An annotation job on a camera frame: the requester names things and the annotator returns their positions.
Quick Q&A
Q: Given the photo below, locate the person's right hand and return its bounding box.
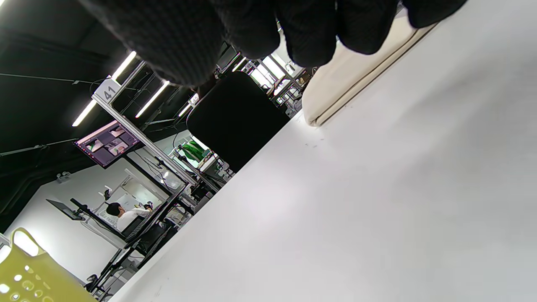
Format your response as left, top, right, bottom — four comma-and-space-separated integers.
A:
78, 0, 468, 86

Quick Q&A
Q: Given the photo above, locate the flower print canvas bag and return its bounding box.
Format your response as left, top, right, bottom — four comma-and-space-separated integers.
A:
302, 8, 439, 127

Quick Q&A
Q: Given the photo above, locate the ceiling light strip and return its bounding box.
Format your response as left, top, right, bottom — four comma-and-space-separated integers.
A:
72, 51, 137, 127
135, 81, 170, 119

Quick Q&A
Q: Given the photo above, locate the black office chair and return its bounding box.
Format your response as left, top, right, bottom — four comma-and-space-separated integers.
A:
187, 71, 291, 172

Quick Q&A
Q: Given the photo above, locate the green cloth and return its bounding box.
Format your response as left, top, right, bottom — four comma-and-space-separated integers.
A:
181, 141, 208, 162

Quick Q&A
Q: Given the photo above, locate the hanging computer monitor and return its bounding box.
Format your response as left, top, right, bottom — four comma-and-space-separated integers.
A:
75, 120, 141, 169

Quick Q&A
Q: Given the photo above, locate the black tilted monitor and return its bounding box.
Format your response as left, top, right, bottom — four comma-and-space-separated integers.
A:
46, 198, 84, 221

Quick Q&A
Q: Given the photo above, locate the yellow plastic basket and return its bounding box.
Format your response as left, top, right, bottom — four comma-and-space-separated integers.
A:
0, 227, 98, 302

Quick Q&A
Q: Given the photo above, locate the aluminium frame post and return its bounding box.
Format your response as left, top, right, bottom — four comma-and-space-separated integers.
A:
91, 78, 200, 187

